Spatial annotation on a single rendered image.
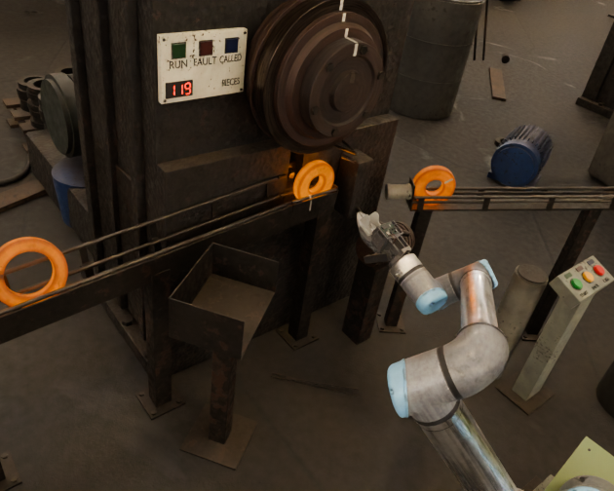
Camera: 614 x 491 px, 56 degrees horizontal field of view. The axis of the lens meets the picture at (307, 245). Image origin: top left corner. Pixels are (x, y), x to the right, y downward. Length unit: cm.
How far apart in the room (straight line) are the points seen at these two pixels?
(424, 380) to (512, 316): 109
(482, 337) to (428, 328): 136
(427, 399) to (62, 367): 147
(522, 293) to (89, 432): 158
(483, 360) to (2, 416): 160
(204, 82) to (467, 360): 101
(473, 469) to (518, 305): 94
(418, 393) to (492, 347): 18
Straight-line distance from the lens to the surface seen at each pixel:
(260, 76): 163
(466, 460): 141
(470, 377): 122
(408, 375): 124
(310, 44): 162
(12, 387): 231
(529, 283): 219
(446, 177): 215
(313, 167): 190
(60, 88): 278
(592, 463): 191
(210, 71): 166
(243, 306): 163
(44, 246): 162
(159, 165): 171
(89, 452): 208
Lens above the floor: 171
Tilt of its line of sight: 36 degrees down
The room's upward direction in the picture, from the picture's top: 9 degrees clockwise
